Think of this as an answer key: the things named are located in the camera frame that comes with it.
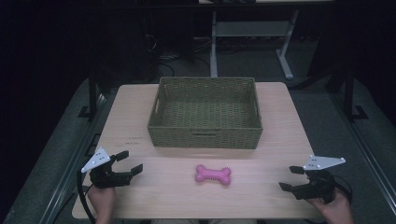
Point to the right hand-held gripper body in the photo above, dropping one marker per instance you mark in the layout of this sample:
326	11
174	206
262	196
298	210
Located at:
317	185

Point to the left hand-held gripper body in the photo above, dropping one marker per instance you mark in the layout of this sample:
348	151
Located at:
106	179

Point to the pink bone-shaped rubber toy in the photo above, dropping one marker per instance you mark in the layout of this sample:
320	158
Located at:
213	175

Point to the green woven basket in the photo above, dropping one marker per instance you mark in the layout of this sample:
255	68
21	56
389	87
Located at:
205	118

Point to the person's left hand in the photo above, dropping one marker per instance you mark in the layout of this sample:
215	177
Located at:
102	200

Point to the person's right hand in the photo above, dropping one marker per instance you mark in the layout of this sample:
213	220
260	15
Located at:
337	210

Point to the aluminium frame rail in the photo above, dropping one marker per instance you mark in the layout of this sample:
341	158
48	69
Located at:
67	174
364	152

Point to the black metal post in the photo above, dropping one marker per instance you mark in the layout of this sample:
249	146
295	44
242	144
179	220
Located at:
349	93
92	93

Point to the grey metal desk frame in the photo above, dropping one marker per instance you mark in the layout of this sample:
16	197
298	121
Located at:
249	28

